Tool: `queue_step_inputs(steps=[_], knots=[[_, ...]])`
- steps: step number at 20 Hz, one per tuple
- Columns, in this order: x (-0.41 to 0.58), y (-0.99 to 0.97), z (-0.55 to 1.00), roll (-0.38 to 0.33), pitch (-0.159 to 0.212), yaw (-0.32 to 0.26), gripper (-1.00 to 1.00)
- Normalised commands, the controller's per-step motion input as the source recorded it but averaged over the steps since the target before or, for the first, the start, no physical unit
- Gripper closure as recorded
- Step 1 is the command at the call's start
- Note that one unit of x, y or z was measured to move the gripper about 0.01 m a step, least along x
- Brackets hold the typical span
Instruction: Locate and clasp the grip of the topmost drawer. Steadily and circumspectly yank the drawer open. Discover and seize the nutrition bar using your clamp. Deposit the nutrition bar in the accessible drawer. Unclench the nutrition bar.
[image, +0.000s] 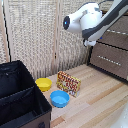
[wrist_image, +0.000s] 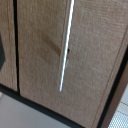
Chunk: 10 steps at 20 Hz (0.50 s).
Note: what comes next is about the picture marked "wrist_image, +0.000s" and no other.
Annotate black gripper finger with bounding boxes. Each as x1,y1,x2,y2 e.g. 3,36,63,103
0,33,6,68

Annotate silver drawer handle bar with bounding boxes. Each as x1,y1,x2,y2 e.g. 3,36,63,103
58,0,75,93

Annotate brown woven drawer front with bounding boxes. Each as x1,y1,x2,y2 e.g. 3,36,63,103
0,0,18,92
16,0,128,127

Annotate dark brown drawer cabinet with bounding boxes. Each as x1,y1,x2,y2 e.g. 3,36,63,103
0,0,128,128

